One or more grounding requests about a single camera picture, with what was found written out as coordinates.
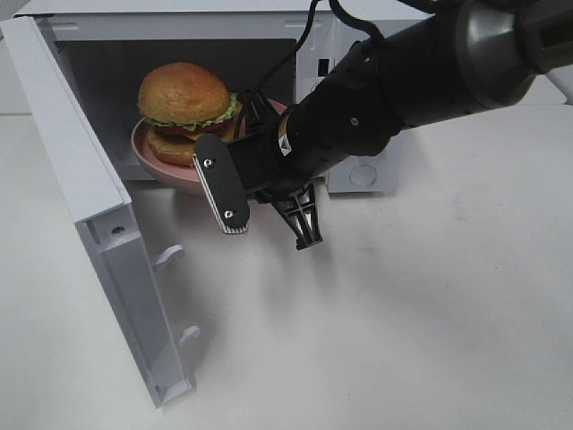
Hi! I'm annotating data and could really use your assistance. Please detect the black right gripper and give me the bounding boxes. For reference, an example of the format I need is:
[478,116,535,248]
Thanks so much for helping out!
[241,90,322,250]

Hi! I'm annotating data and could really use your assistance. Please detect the round white door button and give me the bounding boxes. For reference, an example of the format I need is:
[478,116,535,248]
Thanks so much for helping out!
[349,165,377,187]

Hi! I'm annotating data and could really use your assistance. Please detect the pink round plate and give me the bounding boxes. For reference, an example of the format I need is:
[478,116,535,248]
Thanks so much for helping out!
[130,99,287,197]

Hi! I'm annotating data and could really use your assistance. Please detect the burger with lettuce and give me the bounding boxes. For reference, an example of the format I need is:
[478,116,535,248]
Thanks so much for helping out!
[138,62,243,167]

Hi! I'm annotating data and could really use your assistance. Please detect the white microwave door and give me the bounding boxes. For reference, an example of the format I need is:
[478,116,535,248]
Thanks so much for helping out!
[1,17,201,408]

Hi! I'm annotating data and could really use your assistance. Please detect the white microwave oven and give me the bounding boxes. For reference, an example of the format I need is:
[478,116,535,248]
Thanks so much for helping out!
[0,0,433,409]

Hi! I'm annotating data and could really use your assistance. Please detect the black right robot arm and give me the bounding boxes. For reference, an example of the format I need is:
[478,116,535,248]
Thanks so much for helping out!
[240,1,572,248]

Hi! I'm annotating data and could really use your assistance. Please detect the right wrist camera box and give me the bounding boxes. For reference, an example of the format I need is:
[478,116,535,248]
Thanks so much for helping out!
[193,134,269,235]

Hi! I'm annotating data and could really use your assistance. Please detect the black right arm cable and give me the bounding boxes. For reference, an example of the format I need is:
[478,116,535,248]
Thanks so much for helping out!
[257,0,386,98]

